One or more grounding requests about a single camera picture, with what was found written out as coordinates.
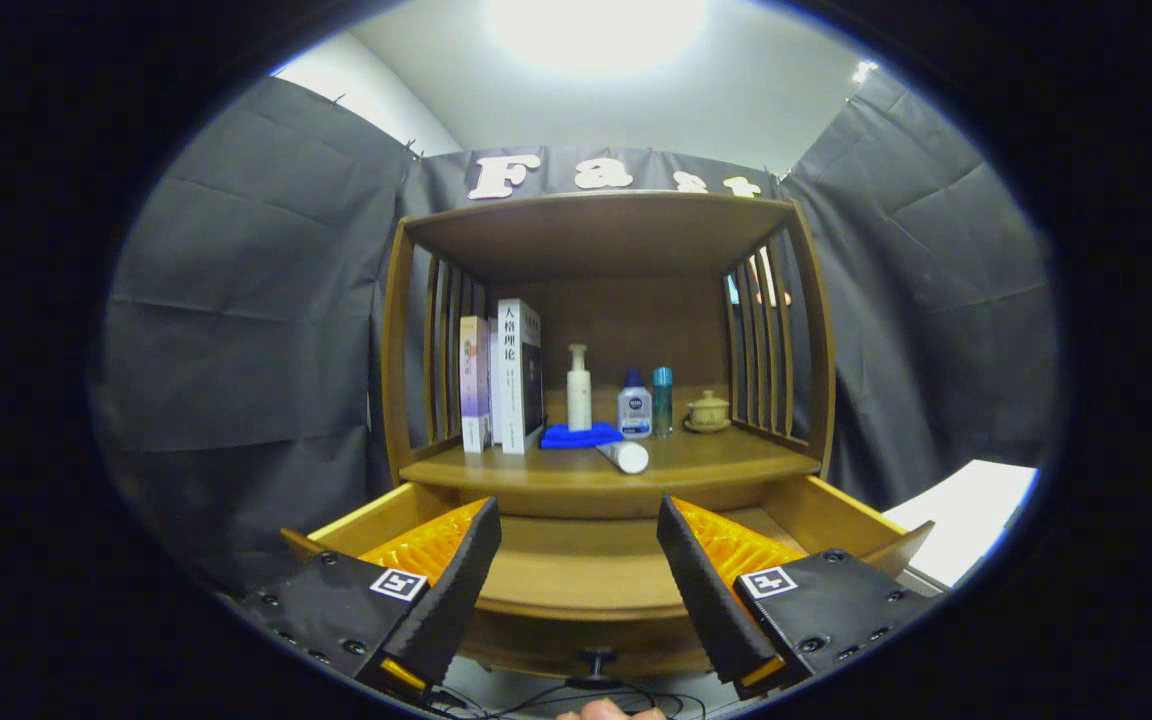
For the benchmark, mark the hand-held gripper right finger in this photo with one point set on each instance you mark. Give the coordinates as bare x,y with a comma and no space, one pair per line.
706,600

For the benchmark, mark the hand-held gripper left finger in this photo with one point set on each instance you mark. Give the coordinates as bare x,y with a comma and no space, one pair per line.
456,590

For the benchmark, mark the wooden drawer with black knob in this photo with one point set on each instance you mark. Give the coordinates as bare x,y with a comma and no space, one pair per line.
576,560

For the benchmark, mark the white tube with green label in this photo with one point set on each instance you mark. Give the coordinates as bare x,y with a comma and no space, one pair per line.
628,458

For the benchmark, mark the wooden countertop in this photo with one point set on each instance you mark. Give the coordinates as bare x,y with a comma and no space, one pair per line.
716,465

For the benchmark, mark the brown wooden cabinet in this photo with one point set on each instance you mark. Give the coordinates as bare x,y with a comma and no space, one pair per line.
596,230

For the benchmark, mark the yellow saucer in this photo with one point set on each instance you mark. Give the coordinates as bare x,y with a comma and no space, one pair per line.
707,428

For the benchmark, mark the yellow lidded teacup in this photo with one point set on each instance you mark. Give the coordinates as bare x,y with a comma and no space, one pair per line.
709,410

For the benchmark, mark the blue folded cloth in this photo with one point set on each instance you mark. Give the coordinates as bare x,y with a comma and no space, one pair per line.
576,437

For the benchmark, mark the teal bottle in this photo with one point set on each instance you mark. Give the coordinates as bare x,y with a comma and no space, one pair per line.
662,405

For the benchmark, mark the white bottle with blue cap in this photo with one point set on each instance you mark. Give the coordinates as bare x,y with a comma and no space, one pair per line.
635,410

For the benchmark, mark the purple book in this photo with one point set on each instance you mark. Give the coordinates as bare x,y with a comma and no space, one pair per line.
474,385

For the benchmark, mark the large white book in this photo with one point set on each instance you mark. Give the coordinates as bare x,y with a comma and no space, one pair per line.
516,380

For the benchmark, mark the white pump bottle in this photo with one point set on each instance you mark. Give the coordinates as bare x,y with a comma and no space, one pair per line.
579,395

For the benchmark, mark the small ceiling spotlight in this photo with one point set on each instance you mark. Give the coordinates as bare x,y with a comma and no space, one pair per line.
864,71

